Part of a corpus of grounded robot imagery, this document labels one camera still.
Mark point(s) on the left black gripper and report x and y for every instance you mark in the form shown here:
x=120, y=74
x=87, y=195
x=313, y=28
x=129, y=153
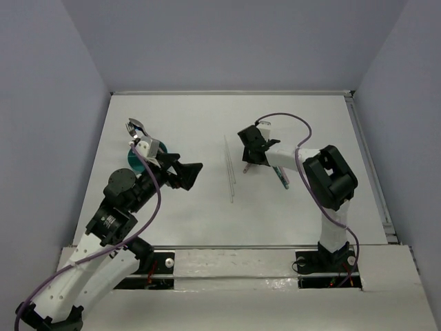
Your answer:
x=176, y=169

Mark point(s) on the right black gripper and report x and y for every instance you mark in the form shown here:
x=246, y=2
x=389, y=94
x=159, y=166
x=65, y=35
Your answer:
x=247, y=155

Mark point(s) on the silver spoon pink handle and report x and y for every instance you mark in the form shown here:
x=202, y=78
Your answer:
x=139, y=126

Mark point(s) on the pink handled fork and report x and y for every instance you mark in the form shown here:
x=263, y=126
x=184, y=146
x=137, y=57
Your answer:
x=247, y=167

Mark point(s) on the green handled fork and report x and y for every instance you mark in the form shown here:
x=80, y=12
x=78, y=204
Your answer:
x=132, y=132

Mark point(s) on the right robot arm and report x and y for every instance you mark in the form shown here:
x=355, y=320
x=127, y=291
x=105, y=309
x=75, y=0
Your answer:
x=330, y=181

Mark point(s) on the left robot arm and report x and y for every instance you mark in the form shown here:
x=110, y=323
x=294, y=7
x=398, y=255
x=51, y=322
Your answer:
x=109, y=250

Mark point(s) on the clear chopstick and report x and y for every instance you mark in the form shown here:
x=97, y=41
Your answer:
x=229, y=159
x=229, y=175

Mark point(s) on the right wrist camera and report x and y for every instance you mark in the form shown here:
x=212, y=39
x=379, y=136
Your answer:
x=265, y=128

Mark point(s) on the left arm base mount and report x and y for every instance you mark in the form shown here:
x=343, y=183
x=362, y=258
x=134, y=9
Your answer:
x=151, y=269

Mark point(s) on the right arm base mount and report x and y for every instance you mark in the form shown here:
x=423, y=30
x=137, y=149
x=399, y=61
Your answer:
x=320, y=269

